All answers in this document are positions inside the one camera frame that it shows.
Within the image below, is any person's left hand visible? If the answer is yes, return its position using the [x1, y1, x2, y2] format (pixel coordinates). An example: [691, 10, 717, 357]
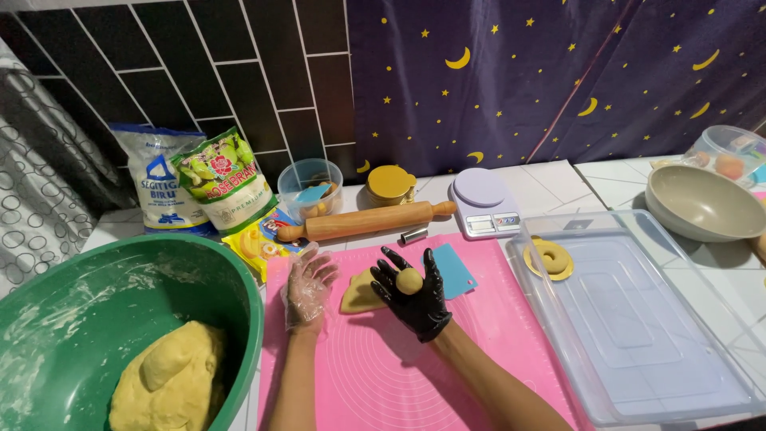
[281, 242, 341, 336]

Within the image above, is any person's right hand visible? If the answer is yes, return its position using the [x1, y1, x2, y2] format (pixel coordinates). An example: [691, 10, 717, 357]
[370, 245, 454, 344]

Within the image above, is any small yellow dough ball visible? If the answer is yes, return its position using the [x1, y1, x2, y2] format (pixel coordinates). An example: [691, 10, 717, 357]
[395, 267, 424, 295]

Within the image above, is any flattened yellow dough piece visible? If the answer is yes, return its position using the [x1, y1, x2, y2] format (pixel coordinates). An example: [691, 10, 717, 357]
[340, 267, 390, 314]

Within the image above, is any yellow and blue packet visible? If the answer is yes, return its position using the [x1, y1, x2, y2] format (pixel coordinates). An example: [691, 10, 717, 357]
[221, 208, 311, 282]

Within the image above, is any wooden rolling pin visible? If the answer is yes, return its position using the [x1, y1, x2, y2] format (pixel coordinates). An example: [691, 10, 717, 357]
[276, 200, 457, 243]

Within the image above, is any small blue plastic scraper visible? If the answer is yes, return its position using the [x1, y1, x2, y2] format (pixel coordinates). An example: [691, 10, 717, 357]
[293, 184, 333, 204]

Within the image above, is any small round clear plastic container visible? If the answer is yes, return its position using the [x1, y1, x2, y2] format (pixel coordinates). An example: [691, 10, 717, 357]
[277, 158, 344, 224]

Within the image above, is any stack of gold cake discs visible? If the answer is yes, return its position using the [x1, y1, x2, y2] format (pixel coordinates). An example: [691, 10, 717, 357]
[366, 165, 417, 208]

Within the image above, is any green and white flour bag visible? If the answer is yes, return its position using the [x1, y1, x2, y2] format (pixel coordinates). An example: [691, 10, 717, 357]
[170, 127, 279, 235]

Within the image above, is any pink silicone baking mat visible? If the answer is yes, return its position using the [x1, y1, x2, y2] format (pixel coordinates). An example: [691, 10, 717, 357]
[257, 232, 580, 431]

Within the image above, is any blue plastic dough scraper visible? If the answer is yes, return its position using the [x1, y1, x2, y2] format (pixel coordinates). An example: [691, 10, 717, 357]
[421, 242, 478, 300]

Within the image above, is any lilac digital kitchen scale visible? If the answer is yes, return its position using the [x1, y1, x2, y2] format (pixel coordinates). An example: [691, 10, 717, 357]
[449, 168, 523, 240]

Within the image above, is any white and blue flour bag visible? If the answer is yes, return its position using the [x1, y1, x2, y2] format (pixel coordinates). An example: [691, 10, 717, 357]
[109, 124, 217, 237]

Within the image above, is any large yellow dough mass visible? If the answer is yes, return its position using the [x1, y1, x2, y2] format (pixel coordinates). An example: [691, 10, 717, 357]
[109, 320, 228, 431]

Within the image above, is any single gold cake disc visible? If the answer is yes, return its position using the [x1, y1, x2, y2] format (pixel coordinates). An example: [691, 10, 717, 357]
[523, 238, 575, 281]

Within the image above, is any large green plastic basin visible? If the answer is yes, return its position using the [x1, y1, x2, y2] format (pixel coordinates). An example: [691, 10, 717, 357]
[0, 233, 265, 431]

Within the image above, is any grey curtain with circle print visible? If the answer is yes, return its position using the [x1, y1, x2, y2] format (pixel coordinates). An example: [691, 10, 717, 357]
[0, 39, 137, 298]

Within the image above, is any navy curtain with moons and stars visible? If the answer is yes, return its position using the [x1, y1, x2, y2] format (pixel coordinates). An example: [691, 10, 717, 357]
[346, 0, 766, 178]

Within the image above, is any large clear plastic storage box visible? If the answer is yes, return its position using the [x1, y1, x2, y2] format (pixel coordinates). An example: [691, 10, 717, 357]
[505, 210, 766, 427]

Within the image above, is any beige ceramic bowl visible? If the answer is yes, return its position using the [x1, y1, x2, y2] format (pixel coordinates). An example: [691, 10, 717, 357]
[645, 164, 766, 243]

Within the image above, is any clear plastic tub with lid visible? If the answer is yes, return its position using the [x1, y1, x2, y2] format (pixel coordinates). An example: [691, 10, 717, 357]
[682, 125, 766, 190]

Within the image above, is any ring-shaped yellow dough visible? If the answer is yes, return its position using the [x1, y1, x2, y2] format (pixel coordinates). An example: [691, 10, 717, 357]
[534, 241, 570, 275]

